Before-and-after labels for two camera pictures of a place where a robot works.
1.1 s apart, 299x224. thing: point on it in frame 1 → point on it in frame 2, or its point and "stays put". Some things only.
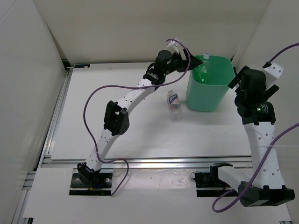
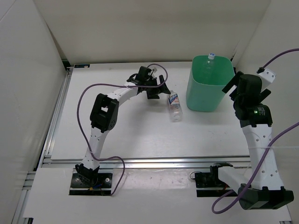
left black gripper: (183, 62) → (153, 94)
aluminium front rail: (152, 162) stays put
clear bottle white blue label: (175, 109) stays put
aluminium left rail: (60, 101) stays put
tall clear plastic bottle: (206, 57) → (209, 66)
